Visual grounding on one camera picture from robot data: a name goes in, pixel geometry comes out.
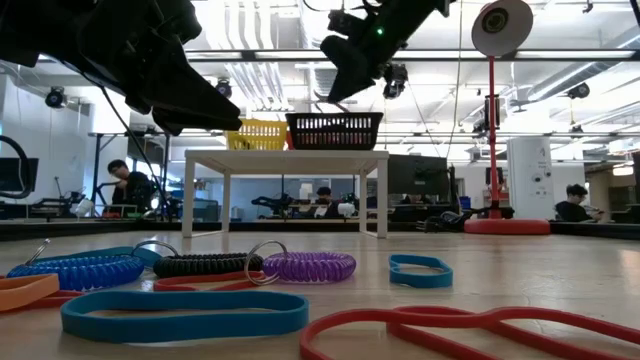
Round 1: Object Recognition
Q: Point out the black coil wristband keyring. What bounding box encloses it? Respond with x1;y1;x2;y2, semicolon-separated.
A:
132;239;265;280

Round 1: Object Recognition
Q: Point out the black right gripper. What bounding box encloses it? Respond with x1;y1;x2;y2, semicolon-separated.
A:
322;0;451;104

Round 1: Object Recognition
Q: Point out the black monitor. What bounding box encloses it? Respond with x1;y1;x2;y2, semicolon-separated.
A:
0;133;40;200
387;154;450;205

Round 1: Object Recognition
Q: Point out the blue coil wristband keyring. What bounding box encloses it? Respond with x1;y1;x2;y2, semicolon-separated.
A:
7;238;146;292

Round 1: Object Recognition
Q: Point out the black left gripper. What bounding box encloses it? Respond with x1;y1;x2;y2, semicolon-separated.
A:
0;0;243;136

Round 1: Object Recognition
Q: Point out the purple coil wristband keyring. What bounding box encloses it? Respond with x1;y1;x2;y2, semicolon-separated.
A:
243;239;358;287

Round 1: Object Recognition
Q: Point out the black plastic basket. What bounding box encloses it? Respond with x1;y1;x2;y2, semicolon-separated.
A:
285;111;385;151

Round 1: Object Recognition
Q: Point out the red desk lamp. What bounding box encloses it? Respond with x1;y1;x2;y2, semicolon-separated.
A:
463;0;551;236

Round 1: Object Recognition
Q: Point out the white perforated shelf riser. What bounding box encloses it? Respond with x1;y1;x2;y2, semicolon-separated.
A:
181;148;390;240

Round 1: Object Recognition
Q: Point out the thin black diagonal cable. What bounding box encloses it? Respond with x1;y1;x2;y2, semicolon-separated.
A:
99;87;169;216

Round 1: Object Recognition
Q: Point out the red rubber band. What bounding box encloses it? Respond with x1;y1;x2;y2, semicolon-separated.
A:
152;270;267;293
312;89;352;114
299;305;640;360
0;289;87;315

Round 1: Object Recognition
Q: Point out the orange rubber band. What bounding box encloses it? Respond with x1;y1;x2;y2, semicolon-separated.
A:
0;273;61;313

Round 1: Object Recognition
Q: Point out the yellow plastic basket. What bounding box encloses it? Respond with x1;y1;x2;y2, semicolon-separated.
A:
224;118;290;151

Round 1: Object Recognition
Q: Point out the white cylinder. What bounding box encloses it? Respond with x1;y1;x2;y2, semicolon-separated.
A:
506;136;556;221

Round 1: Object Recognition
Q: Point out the person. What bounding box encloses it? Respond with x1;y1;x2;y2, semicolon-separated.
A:
312;186;341;219
554;183;604;223
106;158;154;214

